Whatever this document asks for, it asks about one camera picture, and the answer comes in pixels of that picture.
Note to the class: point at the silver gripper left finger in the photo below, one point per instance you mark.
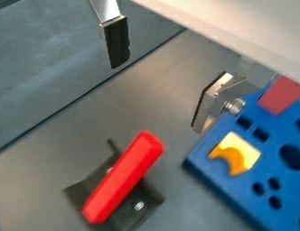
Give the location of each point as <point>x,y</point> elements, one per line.
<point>114,30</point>

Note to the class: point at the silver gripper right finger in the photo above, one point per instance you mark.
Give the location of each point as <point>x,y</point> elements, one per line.
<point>223,94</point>

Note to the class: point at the red hexagon rod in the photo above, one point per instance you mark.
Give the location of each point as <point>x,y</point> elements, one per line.
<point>128,171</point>

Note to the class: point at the yellow notched block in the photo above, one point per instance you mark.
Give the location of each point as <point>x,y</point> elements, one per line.
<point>237,152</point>

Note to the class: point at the red rectangular block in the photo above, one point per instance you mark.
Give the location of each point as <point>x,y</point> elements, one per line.
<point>280,96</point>

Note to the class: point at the blue shape sorter block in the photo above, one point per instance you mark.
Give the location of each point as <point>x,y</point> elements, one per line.
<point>263,194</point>

